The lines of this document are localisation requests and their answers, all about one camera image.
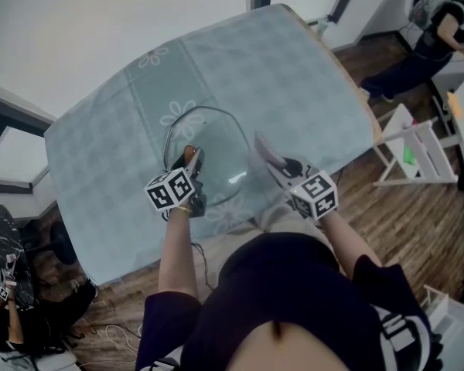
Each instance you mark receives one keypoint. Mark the glass pot lid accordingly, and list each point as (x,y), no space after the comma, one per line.
(220,149)

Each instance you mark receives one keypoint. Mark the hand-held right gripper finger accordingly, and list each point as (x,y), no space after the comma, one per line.
(298,162)
(277,174)

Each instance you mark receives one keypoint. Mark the person's right forearm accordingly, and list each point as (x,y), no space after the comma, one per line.
(348,242)

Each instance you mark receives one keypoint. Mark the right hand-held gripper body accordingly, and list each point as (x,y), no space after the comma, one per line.
(317,195)

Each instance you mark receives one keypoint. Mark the person's beige trousers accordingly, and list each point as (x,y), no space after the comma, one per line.
(278,216)

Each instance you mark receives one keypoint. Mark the person's torso in dark shirt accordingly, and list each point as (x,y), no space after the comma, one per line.
(286,303)

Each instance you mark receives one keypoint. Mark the white low rack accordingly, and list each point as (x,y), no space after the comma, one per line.
(437,303)

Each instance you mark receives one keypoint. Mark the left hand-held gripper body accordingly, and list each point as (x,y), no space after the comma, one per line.
(170,189)

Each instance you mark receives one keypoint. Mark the pink cleaning cloth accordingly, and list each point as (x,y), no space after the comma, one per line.
(267,147)

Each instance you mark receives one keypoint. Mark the wooden table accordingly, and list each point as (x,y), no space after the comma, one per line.
(373,122)

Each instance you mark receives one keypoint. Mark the yellowish wrist band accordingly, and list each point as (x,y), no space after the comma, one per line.
(184,210)

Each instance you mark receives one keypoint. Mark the white wooden chair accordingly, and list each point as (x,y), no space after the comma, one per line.
(425,157)

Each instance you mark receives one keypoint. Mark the light blue floral tablecloth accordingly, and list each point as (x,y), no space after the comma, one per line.
(100,149)

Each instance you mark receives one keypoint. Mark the black marble round table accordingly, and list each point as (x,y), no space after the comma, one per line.
(7,246)

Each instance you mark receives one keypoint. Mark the green item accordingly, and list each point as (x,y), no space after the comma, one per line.
(409,154)

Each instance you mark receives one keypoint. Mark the white office chair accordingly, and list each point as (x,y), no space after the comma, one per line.
(42,361)

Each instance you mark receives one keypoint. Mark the person's left forearm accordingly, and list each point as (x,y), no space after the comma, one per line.
(178,257)

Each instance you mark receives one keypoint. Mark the orange item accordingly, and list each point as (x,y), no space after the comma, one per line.
(454,106)

